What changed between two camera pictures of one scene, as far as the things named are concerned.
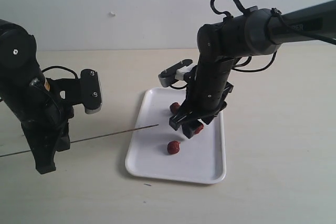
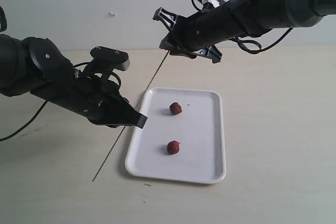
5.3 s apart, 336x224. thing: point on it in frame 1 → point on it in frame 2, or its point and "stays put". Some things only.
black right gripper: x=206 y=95 → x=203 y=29
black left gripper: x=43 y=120 → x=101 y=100
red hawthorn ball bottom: x=174 y=147 stays put
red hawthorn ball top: x=174 y=107 stays put
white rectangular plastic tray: x=201 y=157 stays put
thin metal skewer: x=91 y=138 → x=136 y=106
